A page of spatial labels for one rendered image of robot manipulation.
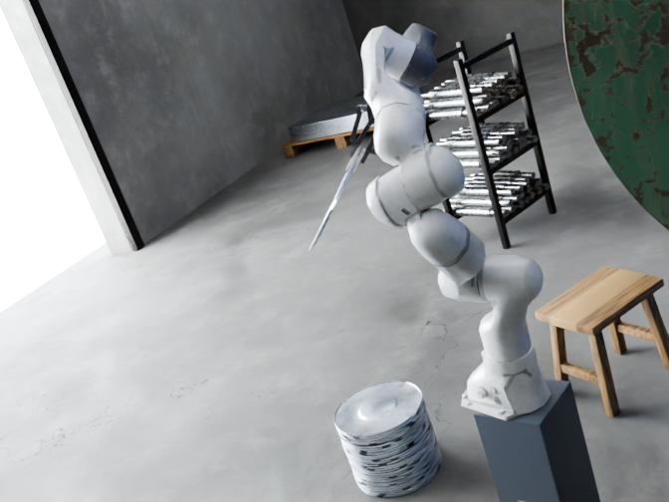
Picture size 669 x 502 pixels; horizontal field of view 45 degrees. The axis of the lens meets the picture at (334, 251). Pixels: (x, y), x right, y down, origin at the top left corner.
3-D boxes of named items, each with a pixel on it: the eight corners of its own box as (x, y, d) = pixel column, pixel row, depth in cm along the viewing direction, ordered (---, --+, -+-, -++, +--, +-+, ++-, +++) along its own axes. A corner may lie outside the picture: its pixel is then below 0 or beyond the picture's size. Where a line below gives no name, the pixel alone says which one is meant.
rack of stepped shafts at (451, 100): (515, 250, 390) (465, 59, 358) (445, 243, 425) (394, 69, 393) (563, 212, 413) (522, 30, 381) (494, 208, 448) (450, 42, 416)
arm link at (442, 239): (473, 258, 168) (429, 220, 156) (405, 282, 176) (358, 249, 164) (463, 183, 178) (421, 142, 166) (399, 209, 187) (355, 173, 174)
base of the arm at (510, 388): (450, 411, 202) (435, 365, 198) (486, 370, 215) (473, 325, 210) (531, 424, 187) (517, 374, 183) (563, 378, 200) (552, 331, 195)
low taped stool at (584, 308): (621, 348, 286) (602, 264, 275) (681, 366, 266) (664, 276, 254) (555, 397, 272) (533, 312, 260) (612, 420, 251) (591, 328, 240)
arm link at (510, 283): (550, 366, 181) (525, 269, 173) (478, 360, 193) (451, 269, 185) (567, 340, 189) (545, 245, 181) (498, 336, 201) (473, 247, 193)
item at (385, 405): (386, 444, 236) (385, 442, 236) (317, 427, 256) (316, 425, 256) (439, 388, 254) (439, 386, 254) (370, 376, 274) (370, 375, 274)
